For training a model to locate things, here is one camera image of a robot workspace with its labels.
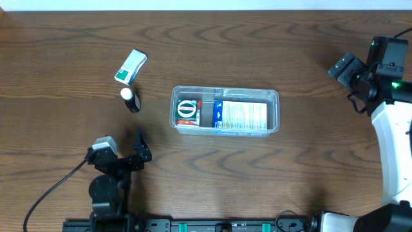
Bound white green medicine box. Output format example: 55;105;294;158
114;50;147;86

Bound green Zam-Buk ointment box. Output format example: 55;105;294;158
175;99;198;121

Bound blue fever patch box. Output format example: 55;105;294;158
212;101;267;130

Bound black left camera cable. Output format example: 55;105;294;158
23;159;89;232

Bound red medicine box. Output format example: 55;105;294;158
176;101;201;127

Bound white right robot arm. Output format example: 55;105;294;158
308;35;411;232

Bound dark bottle white cap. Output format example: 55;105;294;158
120;88;140;113

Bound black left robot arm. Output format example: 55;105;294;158
85;131;152;232

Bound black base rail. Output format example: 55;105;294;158
62;217;321;232

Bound clear plastic container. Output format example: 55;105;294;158
169;86;280;137

